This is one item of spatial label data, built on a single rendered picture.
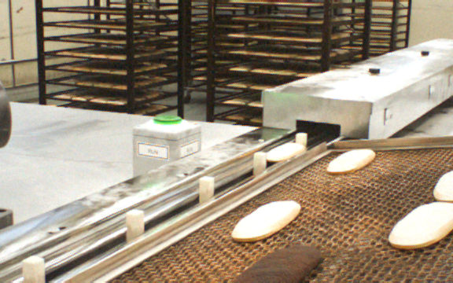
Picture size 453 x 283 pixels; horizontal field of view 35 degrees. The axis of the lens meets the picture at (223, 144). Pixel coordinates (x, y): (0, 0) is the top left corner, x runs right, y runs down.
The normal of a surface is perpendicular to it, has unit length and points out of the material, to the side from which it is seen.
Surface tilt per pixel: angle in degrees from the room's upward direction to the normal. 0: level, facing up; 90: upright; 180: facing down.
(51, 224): 0
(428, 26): 90
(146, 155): 90
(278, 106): 90
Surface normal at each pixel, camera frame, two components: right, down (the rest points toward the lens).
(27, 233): 0.02, -0.97
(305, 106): -0.47, 0.19
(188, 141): 0.88, 0.13
